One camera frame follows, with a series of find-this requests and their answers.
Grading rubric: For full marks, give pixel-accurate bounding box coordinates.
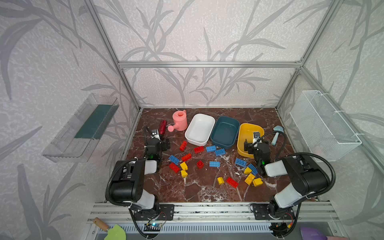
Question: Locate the blue lego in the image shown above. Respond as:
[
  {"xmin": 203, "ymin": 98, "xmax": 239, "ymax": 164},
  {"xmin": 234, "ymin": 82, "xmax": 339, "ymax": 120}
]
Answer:
[
  {"xmin": 215, "ymin": 149, "xmax": 226, "ymax": 157},
  {"xmin": 169, "ymin": 155, "xmax": 180, "ymax": 165},
  {"xmin": 209, "ymin": 162, "xmax": 221, "ymax": 168},
  {"xmin": 206, "ymin": 146, "xmax": 217, "ymax": 153},
  {"xmin": 235, "ymin": 158, "xmax": 247, "ymax": 168}
]

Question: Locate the red square lego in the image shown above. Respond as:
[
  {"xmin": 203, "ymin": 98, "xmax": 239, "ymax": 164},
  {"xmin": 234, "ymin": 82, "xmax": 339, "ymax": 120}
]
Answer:
[{"xmin": 197, "ymin": 161, "xmax": 204, "ymax": 169}]

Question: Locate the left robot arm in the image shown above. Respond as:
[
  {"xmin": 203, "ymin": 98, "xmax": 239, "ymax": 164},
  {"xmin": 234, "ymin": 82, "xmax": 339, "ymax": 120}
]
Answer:
[{"xmin": 105, "ymin": 138, "xmax": 171, "ymax": 215}]

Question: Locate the blue lego by right arm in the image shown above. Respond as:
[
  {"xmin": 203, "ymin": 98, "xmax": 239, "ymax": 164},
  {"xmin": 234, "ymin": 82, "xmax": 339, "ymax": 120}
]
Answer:
[{"xmin": 247, "ymin": 164, "xmax": 258, "ymax": 176}]

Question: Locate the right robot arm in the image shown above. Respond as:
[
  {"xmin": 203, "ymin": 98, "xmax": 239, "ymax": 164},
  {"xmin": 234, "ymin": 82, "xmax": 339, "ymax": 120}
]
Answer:
[{"xmin": 244, "ymin": 141, "xmax": 336, "ymax": 220}]

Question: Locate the yellow lego right small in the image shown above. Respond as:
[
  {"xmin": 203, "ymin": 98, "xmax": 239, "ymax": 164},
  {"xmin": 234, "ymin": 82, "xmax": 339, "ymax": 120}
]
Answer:
[{"xmin": 244, "ymin": 167, "xmax": 252, "ymax": 175}]

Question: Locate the yellow rectangular bin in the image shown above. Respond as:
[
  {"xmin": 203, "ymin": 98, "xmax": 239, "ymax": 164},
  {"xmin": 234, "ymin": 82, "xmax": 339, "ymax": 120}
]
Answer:
[{"xmin": 237, "ymin": 123, "xmax": 265, "ymax": 159}]

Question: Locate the light blue toy shovel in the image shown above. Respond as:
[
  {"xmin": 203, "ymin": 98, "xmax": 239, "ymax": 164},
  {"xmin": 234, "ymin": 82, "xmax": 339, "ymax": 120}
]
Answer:
[{"xmin": 272, "ymin": 126, "xmax": 284, "ymax": 146}]

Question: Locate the yellow lego right long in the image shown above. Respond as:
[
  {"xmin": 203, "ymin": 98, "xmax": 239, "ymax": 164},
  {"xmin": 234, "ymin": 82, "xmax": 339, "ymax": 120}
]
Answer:
[{"xmin": 245, "ymin": 173, "xmax": 256, "ymax": 186}]

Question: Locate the yellow lego far right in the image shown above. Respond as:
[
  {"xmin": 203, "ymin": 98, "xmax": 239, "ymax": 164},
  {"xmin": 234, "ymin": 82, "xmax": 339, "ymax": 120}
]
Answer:
[{"xmin": 253, "ymin": 178, "xmax": 264, "ymax": 187}]

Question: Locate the yellow lego left upper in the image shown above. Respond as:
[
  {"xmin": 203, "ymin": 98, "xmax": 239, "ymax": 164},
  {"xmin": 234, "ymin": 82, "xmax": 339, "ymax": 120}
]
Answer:
[{"xmin": 180, "ymin": 162, "xmax": 188, "ymax": 171}]

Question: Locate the pink watering can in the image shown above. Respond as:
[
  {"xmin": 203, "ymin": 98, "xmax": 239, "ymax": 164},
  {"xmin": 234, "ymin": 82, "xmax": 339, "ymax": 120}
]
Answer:
[{"xmin": 168, "ymin": 110, "xmax": 188, "ymax": 132}]

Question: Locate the yellow lego left lower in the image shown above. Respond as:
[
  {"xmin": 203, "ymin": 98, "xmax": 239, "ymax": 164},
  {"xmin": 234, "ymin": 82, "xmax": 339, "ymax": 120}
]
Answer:
[{"xmin": 181, "ymin": 170, "xmax": 188, "ymax": 178}]

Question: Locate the dark teal rectangular bin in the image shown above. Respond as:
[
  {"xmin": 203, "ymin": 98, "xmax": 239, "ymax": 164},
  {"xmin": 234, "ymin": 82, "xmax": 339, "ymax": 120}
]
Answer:
[{"xmin": 211, "ymin": 116, "xmax": 240, "ymax": 150}]

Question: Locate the white rectangular bin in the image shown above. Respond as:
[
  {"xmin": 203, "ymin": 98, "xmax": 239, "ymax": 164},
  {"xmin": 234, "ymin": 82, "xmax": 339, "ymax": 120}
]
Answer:
[{"xmin": 185, "ymin": 114, "xmax": 216, "ymax": 147}]

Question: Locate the yellow lego bottom centre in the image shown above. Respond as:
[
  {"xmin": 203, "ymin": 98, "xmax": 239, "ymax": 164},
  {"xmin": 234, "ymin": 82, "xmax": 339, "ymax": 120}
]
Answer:
[{"xmin": 217, "ymin": 177, "xmax": 225, "ymax": 186}]

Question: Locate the purple object bottom right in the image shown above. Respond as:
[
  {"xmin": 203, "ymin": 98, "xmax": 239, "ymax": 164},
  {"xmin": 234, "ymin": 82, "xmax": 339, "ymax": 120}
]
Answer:
[{"xmin": 300, "ymin": 227, "xmax": 328, "ymax": 240}]

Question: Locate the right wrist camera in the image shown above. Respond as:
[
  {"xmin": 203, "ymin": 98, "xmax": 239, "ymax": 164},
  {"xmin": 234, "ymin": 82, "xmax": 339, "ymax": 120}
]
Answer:
[{"xmin": 253, "ymin": 132, "xmax": 261, "ymax": 144}]

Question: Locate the red handled tool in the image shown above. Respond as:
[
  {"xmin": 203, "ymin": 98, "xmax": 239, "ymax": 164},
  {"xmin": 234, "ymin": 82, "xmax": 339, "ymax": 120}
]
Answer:
[{"xmin": 158, "ymin": 120, "xmax": 167, "ymax": 136}]

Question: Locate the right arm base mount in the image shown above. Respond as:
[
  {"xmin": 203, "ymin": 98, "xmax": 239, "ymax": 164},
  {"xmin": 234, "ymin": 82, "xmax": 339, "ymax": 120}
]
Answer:
[{"xmin": 250, "ymin": 203, "xmax": 296, "ymax": 221}]

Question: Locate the white wire mesh basket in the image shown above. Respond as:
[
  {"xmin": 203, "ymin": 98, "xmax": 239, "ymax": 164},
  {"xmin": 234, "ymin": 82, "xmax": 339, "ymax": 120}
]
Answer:
[{"xmin": 290, "ymin": 90, "xmax": 362, "ymax": 162}]

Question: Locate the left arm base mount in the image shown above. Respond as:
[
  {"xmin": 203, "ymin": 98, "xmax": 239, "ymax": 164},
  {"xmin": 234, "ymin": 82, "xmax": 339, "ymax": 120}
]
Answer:
[{"xmin": 134, "ymin": 204, "xmax": 175, "ymax": 221}]

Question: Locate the clear plastic wall shelf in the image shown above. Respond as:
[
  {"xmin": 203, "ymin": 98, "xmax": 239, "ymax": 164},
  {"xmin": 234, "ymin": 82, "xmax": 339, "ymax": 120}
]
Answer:
[{"xmin": 42, "ymin": 94, "xmax": 120, "ymax": 163}]

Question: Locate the green trowel wooden handle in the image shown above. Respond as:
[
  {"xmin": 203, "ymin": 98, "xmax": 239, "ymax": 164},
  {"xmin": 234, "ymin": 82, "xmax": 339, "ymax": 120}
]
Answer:
[{"xmin": 93, "ymin": 218, "xmax": 127, "ymax": 240}]

